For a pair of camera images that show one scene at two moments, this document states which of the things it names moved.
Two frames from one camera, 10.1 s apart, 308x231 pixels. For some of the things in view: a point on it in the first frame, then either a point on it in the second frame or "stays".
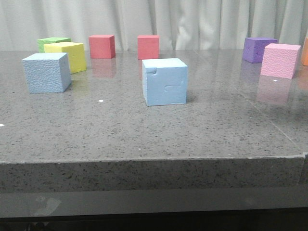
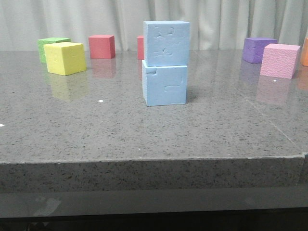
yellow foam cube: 75,51 stays
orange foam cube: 304,52 stays
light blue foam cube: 48,72 to 166,43
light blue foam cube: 164,82 stays
